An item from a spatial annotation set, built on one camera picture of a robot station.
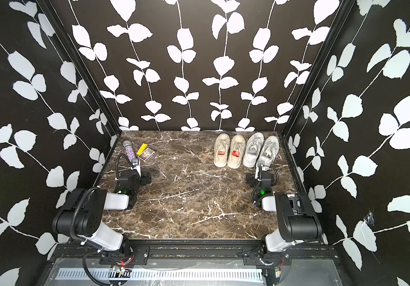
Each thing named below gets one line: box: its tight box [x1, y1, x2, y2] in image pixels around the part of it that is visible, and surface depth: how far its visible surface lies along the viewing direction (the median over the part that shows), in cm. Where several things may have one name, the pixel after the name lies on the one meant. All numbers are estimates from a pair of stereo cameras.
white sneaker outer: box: [255, 135, 280, 169], surface depth 103 cm
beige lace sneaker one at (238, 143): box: [227, 134, 246, 169], surface depth 105 cm
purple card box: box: [137, 147, 156, 163], surface depth 109 cm
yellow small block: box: [136, 143, 149, 156], surface depth 113 cm
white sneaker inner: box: [242, 132, 265, 169], surface depth 104 cm
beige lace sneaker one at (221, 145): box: [213, 132, 231, 168], surface depth 106 cm
